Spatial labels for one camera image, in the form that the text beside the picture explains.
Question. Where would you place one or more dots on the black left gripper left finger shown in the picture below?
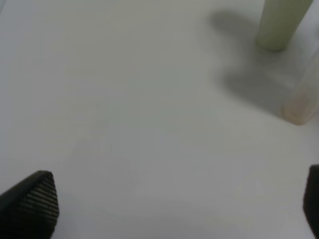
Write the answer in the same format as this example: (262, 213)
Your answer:
(30, 209)

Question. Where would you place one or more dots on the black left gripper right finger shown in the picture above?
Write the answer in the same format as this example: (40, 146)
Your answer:
(311, 200)

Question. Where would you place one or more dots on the clear plastic drink bottle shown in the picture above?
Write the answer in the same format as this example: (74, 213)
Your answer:
(303, 101)

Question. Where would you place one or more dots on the pale green plastic cup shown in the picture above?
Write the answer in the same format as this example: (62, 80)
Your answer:
(279, 21)

